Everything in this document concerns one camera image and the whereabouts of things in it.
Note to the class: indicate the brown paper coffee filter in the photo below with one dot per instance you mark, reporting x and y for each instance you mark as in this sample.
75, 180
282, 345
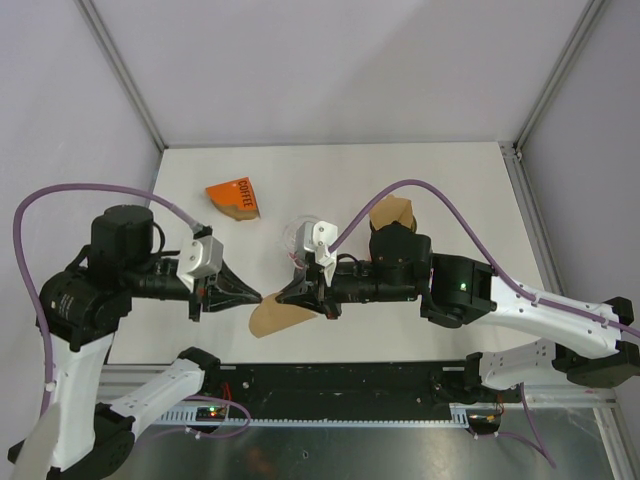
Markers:
391, 210

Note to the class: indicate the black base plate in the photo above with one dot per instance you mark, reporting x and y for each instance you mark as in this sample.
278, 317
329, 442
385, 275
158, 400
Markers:
352, 392

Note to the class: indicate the clear glass dripper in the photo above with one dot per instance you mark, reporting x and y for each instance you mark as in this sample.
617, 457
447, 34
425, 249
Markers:
288, 237

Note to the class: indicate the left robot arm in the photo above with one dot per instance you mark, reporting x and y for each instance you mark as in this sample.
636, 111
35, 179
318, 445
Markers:
83, 305

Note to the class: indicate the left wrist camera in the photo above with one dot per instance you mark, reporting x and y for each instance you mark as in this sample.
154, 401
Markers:
199, 257

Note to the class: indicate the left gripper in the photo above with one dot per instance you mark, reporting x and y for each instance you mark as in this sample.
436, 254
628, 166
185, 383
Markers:
232, 290

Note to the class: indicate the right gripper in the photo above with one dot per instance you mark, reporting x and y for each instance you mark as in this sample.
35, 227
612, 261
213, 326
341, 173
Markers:
304, 293

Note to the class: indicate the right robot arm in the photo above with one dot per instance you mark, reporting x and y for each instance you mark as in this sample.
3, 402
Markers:
581, 342

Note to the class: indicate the orange coffee filter box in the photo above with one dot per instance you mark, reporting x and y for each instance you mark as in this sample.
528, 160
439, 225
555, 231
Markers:
235, 199

